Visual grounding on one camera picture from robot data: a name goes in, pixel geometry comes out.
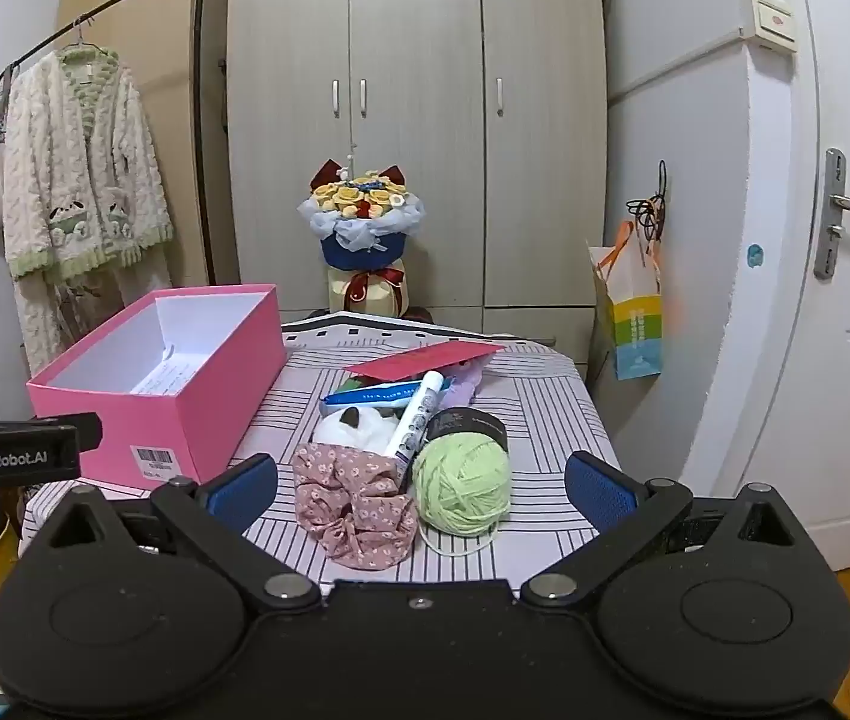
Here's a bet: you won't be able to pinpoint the pink floral scrunchie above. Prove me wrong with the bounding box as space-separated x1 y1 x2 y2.
292 442 418 571

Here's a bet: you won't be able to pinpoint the pink cardboard box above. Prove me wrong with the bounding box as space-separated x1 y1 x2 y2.
28 284 287 489

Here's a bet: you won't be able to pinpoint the green yarn ball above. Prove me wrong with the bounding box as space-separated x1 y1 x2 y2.
412 433 511 536

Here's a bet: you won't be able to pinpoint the white plush cat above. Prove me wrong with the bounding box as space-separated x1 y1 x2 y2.
313 406 399 455

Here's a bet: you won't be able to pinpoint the blue wet wipes pack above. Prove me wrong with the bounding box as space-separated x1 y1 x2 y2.
319 380 420 415

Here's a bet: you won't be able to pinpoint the white tube with cap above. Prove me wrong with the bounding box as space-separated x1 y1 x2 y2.
384 371 445 463

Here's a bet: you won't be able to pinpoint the red envelope card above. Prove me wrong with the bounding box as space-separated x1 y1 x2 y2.
347 340 501 382

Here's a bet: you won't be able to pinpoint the colourful paper gift bag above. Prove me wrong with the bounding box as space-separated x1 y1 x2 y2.
589 220 663 380

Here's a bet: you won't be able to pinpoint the purple plush toy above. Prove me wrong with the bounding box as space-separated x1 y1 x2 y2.
439 358 487 410

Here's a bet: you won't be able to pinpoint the cream knitted cardigan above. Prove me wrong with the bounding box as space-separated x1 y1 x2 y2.
2 44 174 372

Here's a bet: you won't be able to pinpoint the flower bouquet blue wrap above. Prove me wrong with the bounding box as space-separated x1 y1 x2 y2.
298 160 425 317

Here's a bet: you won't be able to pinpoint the black clothes rack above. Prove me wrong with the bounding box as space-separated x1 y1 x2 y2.
0 7 213 286

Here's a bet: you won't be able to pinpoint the beige wardrobe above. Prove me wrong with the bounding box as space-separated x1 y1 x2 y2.
226 0 607 361

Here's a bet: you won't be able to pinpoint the black cables on hook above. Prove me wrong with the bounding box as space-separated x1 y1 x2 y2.
623 159 671 242

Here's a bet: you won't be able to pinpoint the silver door handle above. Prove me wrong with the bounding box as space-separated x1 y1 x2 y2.
814 148 850 281

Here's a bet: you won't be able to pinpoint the white wall switch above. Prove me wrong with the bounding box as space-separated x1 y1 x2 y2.
741 0 798 55

